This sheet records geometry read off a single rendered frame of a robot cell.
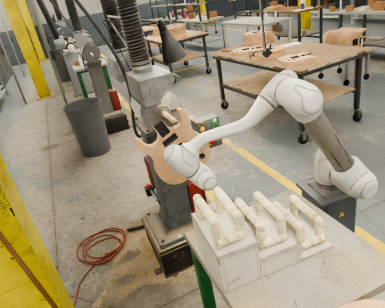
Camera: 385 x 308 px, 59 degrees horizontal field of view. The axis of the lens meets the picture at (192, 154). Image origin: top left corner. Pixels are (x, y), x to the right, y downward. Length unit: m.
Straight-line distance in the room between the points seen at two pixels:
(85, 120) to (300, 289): 3.82
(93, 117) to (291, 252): 3.74
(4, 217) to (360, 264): 1.48
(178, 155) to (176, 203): 1.03
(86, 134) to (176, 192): 2.50
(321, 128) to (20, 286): 1.63
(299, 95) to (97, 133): 3.62
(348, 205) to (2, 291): 1.88
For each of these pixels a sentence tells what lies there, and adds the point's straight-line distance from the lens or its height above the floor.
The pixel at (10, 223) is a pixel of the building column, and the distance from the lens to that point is 1.79.
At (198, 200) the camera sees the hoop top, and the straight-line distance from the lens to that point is 1.22.
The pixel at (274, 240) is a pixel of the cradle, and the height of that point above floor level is 1.05.
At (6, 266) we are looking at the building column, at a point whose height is 0.86.
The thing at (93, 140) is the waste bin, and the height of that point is 0.25.
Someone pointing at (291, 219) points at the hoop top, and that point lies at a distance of 1.35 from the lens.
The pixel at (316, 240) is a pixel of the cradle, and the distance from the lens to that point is 1.38.
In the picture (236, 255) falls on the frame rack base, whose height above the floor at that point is 1.08.
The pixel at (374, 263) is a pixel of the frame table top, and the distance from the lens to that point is 1.39.
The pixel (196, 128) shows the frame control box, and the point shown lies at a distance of 2.14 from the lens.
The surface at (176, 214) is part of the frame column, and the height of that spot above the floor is 0.40.
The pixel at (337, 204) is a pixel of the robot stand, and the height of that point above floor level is 0.66.
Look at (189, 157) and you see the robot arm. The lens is 1.53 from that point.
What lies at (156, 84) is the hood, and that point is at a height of 1.50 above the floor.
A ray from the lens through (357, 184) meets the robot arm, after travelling 1.84.
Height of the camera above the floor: 1.90
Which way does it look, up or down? 26 degrees down
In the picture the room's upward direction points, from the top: 11 degrees counter-clockwise
